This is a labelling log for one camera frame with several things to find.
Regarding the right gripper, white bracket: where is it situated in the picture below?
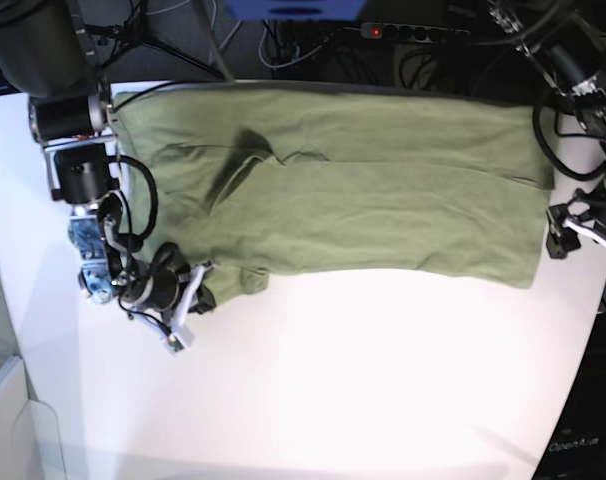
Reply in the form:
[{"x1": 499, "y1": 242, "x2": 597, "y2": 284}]
[{"x1": 118, "y1": 261, "x2": 217, "y2": 356}]

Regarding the left gripper, white bracket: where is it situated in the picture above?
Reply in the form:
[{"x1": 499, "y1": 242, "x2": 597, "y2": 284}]
[{"x1": 546, "y1": 187, "x2": 606, "y2": 259}]

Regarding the green T-shirt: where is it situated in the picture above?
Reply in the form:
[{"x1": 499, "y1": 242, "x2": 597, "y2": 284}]
[{"x1": 115, "y1": 88, "x2": 554, "y2": 306}]

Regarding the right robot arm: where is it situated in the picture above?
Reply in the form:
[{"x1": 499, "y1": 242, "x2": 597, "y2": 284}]
[{"x1": 0, "y1": 1, "x2": 213, "y2": 354}]

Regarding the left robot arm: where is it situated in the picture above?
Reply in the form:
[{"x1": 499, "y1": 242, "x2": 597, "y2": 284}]
[{"x1": 487, "y1": 1, "x2": 606, "y2": 259}]

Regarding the black OpenArm base box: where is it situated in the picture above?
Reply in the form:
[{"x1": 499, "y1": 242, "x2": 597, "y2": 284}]
[{"x1": 533, "y1": 313, "x2": 606, "y2": 479}]

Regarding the white bin at left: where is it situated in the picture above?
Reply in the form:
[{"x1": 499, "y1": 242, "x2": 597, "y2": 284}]
[{"x1": 0, "y1": 356, "x2": 67, "y2": 479}]

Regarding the black power strip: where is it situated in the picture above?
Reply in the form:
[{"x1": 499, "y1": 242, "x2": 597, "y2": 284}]
[{"x1": 358, "y1": 22, "x2": 472, "y2": 46}]

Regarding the blue box overhead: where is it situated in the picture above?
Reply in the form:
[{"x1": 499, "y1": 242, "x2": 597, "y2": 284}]
[{"x1": 224, "y1": 0, "x2": 366, "y2": 21}]

